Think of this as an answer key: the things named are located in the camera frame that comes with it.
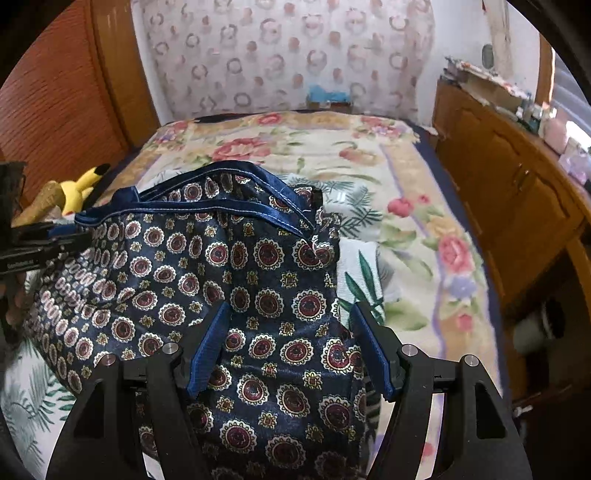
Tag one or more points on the beige lace curtain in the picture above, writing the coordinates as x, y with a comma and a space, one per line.
499, 32

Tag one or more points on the navy medallion print satin robe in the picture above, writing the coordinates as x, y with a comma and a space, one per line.
277, 286

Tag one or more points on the navy bed sheet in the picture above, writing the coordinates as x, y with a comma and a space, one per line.
493, 295

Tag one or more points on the pink container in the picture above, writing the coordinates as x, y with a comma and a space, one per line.
556, 131

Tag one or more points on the person's left hand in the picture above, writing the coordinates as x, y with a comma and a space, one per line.
14, 309

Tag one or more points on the floral blanket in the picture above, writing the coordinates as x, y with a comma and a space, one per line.
415, 194

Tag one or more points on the cardboard box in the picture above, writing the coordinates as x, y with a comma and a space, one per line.
496, 94

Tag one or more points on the grey cylindrical object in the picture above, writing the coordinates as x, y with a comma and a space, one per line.
538, 327

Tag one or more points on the yellow plush toy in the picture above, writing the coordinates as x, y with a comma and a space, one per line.
81, 189

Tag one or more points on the circle pattern sheer curtain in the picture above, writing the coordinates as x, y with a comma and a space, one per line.
277, 46

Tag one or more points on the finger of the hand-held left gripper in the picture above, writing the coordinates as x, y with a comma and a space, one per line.
51, 236

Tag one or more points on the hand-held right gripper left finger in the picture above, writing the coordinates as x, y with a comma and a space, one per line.
210, 350

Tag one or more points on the wooden cabinet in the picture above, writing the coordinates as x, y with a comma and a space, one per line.
508, 184

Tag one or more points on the clear purple box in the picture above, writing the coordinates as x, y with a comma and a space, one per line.
577, 164

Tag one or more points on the blue box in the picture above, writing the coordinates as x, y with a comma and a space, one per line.
328, 96

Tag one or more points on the gold patterned cushion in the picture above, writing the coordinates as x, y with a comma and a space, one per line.
39, 205

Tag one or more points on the cluster of small jars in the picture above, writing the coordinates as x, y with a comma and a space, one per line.
532, 115

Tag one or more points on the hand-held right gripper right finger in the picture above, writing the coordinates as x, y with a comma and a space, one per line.
374, 350

